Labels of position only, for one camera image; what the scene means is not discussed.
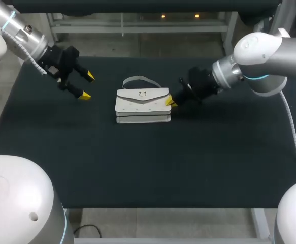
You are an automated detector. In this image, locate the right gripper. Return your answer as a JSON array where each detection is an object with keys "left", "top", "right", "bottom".
[{"left": 165, "top": 66, "right": 223, "bottom": 107}]

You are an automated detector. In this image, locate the white cable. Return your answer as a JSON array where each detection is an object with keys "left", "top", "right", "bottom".
[
  {"left": 0, "top": 22, "right": 48, "bottom": 76},
  {"left": 279, "top": 90, "right": 296, "bottom": 178}
]

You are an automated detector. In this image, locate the black floor cable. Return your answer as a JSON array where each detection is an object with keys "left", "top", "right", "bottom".
[{"left": 73, "top": 224, "right": 102, "bottom": 239}]

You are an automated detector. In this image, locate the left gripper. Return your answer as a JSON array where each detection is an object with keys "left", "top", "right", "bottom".
[{"left": 38, "top": 45, "right": 96, "bottom": 101}]

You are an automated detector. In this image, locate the white handbag with strap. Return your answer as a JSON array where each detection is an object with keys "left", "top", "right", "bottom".
[{"left": 115, "top": 75, "right": 173, "bottom": 124}]

